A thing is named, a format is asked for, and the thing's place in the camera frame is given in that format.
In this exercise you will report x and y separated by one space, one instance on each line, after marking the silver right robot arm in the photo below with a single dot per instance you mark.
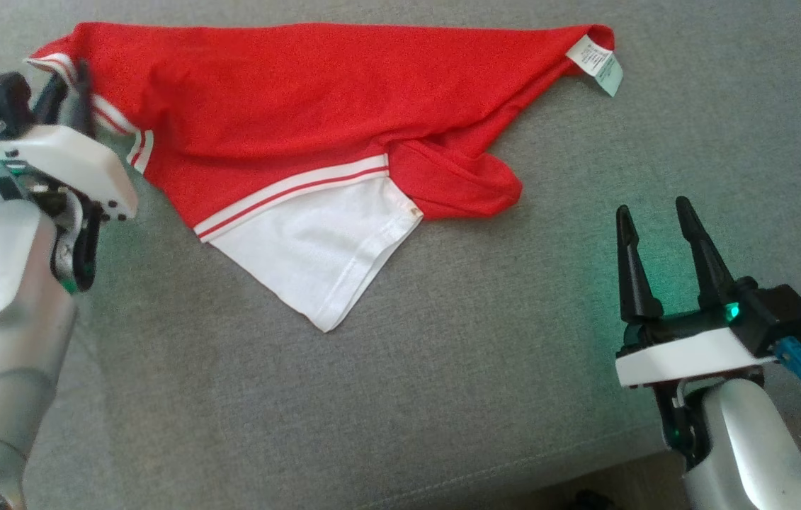
754 453

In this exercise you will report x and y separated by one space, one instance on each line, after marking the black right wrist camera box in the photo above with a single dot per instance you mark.
779 315

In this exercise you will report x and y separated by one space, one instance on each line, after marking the grey sofa seat cushion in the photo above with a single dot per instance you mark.
478 319

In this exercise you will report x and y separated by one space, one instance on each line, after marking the red basketball jersey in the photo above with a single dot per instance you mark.
287 106

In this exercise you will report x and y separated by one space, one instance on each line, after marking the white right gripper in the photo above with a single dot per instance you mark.
690 354

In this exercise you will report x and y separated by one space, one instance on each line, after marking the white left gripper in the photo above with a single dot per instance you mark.
67 159

